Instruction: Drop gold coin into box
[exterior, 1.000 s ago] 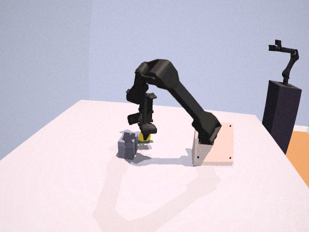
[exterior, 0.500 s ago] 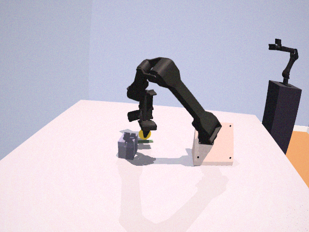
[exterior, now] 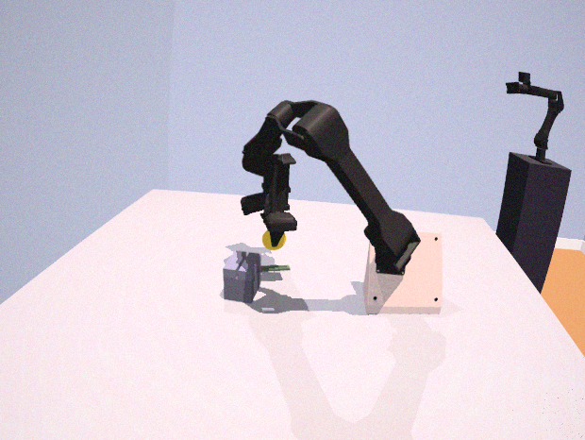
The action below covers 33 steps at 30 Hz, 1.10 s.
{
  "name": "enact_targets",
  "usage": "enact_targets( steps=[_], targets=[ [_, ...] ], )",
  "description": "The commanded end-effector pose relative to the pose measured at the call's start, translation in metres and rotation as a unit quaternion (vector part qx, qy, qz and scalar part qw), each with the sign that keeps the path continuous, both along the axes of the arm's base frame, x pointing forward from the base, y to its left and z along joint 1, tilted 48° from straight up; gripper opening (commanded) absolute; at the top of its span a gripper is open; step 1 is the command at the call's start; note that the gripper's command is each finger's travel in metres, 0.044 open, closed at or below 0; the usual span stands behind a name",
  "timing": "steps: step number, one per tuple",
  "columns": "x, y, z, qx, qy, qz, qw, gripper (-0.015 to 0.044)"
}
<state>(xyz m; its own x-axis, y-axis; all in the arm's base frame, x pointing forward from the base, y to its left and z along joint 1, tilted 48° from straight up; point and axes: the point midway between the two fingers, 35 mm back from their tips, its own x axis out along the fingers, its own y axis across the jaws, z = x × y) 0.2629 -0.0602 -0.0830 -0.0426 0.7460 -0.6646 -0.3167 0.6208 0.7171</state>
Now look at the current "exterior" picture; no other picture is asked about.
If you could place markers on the gold coin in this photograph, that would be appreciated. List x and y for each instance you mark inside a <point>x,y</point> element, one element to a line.
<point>266,240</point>

